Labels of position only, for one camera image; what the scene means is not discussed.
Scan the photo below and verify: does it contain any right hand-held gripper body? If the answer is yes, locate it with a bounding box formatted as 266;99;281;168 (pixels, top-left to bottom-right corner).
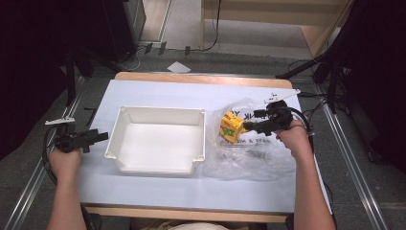
263;88;302;136

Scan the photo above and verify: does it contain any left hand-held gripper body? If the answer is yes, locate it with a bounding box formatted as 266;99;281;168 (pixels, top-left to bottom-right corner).
44;116;94;154

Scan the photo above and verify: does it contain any yellow snack box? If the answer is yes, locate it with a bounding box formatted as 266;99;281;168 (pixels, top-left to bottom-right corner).
218;110;247;145

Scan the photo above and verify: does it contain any clear plastic bag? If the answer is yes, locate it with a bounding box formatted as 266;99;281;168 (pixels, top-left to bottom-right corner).
201;96;299;182

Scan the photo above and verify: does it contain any white plastic tray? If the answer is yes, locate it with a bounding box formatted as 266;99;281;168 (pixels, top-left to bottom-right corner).
103;105;207;176

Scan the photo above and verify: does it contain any person's left hand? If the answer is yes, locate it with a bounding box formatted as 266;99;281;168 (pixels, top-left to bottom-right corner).
47;147;83;180

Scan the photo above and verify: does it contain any person's right hand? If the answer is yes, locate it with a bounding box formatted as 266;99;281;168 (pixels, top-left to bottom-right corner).
274;119;313;161

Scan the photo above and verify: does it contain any black stand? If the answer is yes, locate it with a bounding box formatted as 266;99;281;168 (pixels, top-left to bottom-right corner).
275;47;346;115
62;44;123;107

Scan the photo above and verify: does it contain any wooden table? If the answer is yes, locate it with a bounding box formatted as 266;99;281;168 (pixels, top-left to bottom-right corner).
83;71;294;224

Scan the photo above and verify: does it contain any white table mat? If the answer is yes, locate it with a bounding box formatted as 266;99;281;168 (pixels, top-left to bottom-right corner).
78;79;333;216

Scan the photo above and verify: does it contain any white paper sheet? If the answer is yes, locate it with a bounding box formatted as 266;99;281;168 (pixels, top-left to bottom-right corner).
167;60;192;74

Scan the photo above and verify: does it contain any light wooden furniture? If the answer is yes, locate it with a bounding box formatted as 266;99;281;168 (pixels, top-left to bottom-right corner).
199;0;356;59

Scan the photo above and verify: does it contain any dark cabinet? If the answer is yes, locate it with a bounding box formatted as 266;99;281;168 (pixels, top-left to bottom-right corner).
101;0;147;64

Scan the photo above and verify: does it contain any person's light clothing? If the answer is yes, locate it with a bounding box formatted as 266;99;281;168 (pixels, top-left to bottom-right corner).
129;218;232;230

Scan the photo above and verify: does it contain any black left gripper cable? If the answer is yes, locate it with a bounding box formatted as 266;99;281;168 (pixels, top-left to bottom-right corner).
41;125;60;187

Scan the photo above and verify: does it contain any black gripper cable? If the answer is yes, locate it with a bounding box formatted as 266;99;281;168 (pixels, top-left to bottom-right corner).
286;106;336;224
41;125;60;187

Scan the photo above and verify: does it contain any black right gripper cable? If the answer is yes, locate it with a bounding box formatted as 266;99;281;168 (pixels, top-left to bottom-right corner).
286;106;336;224

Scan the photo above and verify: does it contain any metal floor rail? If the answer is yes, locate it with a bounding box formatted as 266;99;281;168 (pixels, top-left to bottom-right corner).
2;92;84;230
315;82;389;230

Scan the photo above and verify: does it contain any black floor cable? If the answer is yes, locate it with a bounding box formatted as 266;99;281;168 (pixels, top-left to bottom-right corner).
191;0;223;54

